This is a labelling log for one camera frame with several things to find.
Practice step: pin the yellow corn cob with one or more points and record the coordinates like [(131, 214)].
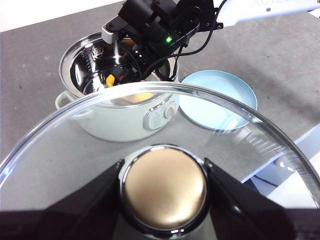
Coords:
[(110, 80)]

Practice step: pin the white table frame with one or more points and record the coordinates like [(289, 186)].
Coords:
[(307, 140)]

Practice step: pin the blue round plate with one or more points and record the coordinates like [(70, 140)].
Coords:
[(215, 100)]

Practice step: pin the pale grey right wrist camera box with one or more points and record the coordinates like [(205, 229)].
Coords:
[(108, 33)]

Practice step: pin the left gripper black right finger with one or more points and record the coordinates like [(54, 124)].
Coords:
[(250, 220)]

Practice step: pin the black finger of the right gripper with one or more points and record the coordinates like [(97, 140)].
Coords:
[(133, 65), (119, 72)]

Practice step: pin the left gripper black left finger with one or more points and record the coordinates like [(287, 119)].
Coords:
[(62, 222)]

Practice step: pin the glass lid with round knob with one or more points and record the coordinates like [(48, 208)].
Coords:
[(162, 190)]

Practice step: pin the pale green electric steamer pot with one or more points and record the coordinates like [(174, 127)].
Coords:
[(120, 122)]

